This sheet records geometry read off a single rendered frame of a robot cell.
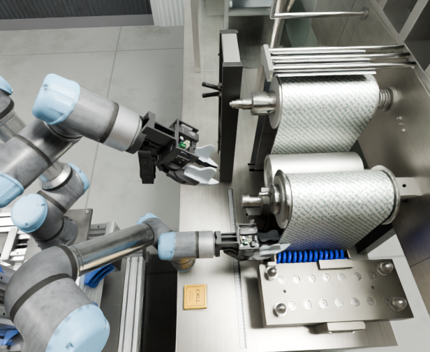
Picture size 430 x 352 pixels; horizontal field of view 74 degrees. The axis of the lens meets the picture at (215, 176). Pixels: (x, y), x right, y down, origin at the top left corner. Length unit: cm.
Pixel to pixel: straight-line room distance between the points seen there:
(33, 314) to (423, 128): 89
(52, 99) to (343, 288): 84
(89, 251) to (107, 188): 160
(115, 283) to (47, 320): 121
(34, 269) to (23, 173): 20
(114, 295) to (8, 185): 131
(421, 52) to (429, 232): 44
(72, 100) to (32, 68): 318
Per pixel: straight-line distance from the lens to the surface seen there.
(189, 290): 98
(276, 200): 70
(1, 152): 58
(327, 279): 94
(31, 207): 111
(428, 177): 82
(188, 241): 79
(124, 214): 218
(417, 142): 85
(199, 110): 141
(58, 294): 63
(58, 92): 49
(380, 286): 99
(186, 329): 99
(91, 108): 50
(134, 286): 175
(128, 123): 51
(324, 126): 83
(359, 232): 87
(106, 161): 248
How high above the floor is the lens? 189
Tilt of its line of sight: 57 degrees down
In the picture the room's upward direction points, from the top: straight up
